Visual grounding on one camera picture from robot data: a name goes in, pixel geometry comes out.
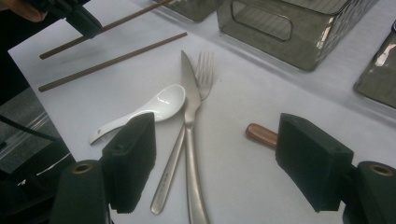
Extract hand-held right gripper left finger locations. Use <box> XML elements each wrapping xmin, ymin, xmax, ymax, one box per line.
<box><xmin>102</xmin><ymin>112</ymin><xmax>157</xmax><ymax>214</ymax></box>

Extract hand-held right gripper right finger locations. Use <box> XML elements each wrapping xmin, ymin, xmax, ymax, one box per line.
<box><xmin>275</xmin><ymin>112</ymin><xmax>354</xmax><ymax>213</ymax></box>

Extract steel fork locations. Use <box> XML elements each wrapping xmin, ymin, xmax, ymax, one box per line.
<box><xmin>149</xmin><ymin>50</ymin><xmax>215</xmax><ymax>216</ymax></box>

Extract brown chopstick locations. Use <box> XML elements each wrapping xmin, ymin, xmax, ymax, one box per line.
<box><xmin>37</xmin><ymin>31</ymin><xmax>189</xmax><ymax>93</ymax></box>
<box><xmin>39</xmin><ymin>0</ymin><xmax>174</xmax><ymax>61</ymax></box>

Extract brown wooden spoon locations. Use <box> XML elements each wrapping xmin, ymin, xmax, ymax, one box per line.
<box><xmin>245</xmin><ymin>122</ymin><xmax>279</xmax><ymax>150</ymax></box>

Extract white ceramic spoon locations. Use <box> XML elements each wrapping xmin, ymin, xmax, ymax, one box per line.
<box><xmin>89</xmin><ymin>83</ymin><xmax>187</xmax><ymax>146</ymax></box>

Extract steel table knife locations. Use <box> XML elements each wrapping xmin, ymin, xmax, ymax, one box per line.
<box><xmin>180</xmin><ymin>49</ymin><xmax>211</xmax><ymax>224</ymax></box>

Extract smoky clear plastic bin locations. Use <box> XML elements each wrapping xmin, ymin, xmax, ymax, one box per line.
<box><xmin>151</xmin><ymin>0</ymin><xmax>225</xmax><ymax>22</ymax></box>
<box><xmin>215</xmin><ymin>0</ymin><xmax>380</xmax><ymax>73</ymax></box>
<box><xmin>353</xmin><ymin>20</ymin><xmax>396</xmax><ymax>110</ymax></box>

